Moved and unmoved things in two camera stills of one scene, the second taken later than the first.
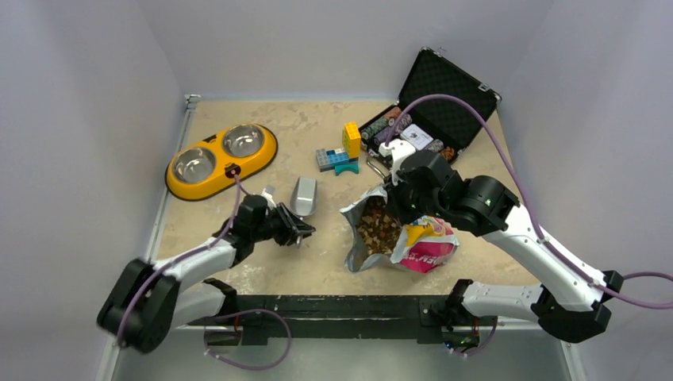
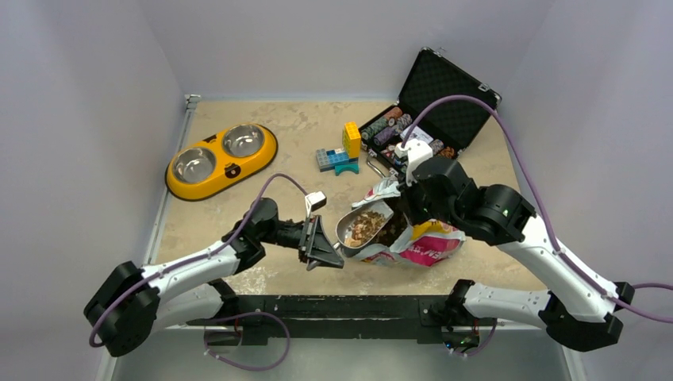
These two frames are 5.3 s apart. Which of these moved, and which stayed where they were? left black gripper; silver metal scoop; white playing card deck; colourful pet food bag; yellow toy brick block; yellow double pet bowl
Moved: left black gripper; silver metal scoop
Stayed: yellow toy brick block; colourful pet food bag; yellow double pet bowl; white playing card deck
